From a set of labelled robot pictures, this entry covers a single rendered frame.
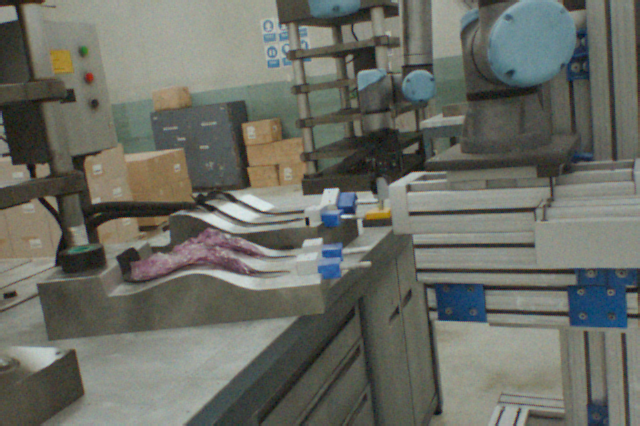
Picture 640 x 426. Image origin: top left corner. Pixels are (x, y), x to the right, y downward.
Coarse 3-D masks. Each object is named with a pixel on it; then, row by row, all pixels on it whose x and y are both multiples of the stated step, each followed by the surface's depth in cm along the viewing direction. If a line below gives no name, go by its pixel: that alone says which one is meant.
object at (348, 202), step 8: (328, 192) 157; (336, 192) 156; (328, 200) 155; (336, 200) 155; (344, 200) 155; (352, 200) 154; (360, 200) 155; (368, 200) 154; (376, 200) 153; (328, 208) 155; (336, 208) 155; (344, 208) 155; (352, 208) 154
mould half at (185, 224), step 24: (240, 192) 176; (192, 216) 153; (216, 216) 156; (240, 216) 160; (264, 216) 163; (288, 216) 159; (168, 240) 163; (264, 240) 147; (288, 240) 145; (336, 240) 152
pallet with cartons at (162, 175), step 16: (128, 160) 598; (144, 160) 585; (160, 160) 612; (176, 160) 643; (144, 176) 588; (160, 176) 609; (176, 176) 641; (144, 192) 592; (160, 192) 608; (176, 192) 637; (144, 224) 599; (160, 224) 601
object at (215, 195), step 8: (216, 192) 172; (200, 200) 161; (208, 200) 167; (232, 200) 170; (240, 200) 169; (184, 208) 160; (192, 208) 158; (200, 208) 157; (208, 208) 160; (216, 208) 160; (248, 208) 168; (256, 208) 168; (224, 216) 158; (232, 216) 159; (240, 224) 157; (248, 224) 157; (256, 224) 156; (264, 224) 156; (272, 224) 151
